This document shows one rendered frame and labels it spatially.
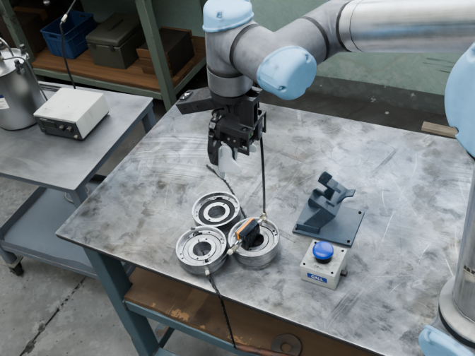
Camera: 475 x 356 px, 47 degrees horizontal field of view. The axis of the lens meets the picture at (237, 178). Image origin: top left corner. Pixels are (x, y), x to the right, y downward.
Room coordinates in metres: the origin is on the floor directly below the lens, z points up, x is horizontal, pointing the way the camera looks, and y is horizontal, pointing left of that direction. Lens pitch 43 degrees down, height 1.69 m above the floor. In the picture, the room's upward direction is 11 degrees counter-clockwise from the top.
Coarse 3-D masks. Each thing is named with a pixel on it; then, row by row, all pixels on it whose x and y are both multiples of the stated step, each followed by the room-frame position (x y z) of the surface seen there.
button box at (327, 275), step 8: (336, 248) 0.66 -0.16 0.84; (312, 256) 0.66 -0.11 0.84; (336, 256) 0.64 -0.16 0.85; (344, 256) 0.64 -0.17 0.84; (304, 264) 0.64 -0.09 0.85; (312, 264) 0.64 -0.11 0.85; (320, 264) 0.63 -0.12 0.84; (328, 264) 0.63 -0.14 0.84; (336, 264) 0.63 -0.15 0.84; (344, 264) 0.64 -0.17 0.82; (304, 272) 0.64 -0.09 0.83; (312, 272) 0.63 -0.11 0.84; (320, 272) 0.62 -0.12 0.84; (328, 272) 0.61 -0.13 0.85; (336, 272) 0.61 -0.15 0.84; (344, 272) 0.62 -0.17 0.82; (304, 280) 0.64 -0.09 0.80; (312, 280) 0.63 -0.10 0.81; (320, 280) 0.62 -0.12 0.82; (328, 280) 0.61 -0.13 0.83; (336, 280) 0.61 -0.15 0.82; (328, 288) 0.61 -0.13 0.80
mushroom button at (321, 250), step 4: (316, 244) 0.66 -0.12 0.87; (320, 244) 0.66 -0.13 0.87; (324, 244) 0.65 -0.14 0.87; (328, 244) 0.65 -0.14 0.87; (312, 248) 0.66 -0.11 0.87; (316, 248) 0.65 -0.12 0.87; (320, 248) 0.65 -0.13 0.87; (324, 248) 0.65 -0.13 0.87; (328, 248) 0.65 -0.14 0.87; (332, 248) 0.65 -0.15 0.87; (312, 252) 0.65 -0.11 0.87; (316, 252) 0.64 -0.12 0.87; (320, 252) 0.64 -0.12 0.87; (324, 252) 0.64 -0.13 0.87; (328, 252) 0.64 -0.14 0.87; (332, 252) 0.64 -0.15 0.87; (316, 256) 0.64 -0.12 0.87; (320, 256) 0.63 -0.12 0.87; (324, 256) 0.63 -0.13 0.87; (328, 256) 0.63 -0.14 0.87
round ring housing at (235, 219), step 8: (216, 192) 0.89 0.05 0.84; (224, 192) 0.88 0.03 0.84; (200, 200) 0.88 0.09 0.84; (208, 200) 0.88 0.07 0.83; (232, 200) 0.86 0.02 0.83; (192, 208) 0.85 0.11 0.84; (208, 208) 0.85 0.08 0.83; (216, 208) 0.86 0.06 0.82; (224, 208) 0.85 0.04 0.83; (208, 216) 0.83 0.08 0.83; (224, 216) 0.82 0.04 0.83; (240, 216) 0.82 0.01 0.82; (200, 224) 0.80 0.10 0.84; (224, 224) 0.79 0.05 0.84; (232, 224) 0.80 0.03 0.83; (224, 232) 0.79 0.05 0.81
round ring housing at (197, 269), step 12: (204, 228) 0.79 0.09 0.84; (216, 228) 0.78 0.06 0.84; (180, 240) 0.77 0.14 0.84; (204, 240) 0.76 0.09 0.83; (180, 252) 0.74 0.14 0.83; (192, 252) 0.74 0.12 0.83; (180, 264) 0.72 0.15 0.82; (192, 264) 0.70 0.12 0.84; (204, 264) 0.69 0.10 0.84; (216, 264) 0.70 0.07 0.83
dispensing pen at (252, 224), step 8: (264, 216) 0.77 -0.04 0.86; (248, 224) 0.75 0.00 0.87; (256, 224) 0.74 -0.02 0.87; (240, 232) 0.73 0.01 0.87; (248, 232) 0.72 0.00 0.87; (256, 232) 0.74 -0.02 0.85; (240, 240) 0.72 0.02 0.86; (248, 240) 0.72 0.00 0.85; (256, 240) 0.74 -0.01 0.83; (232, 248) 0.71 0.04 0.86; (248, 248) 0.72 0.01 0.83; (224, 256) 0.69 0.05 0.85
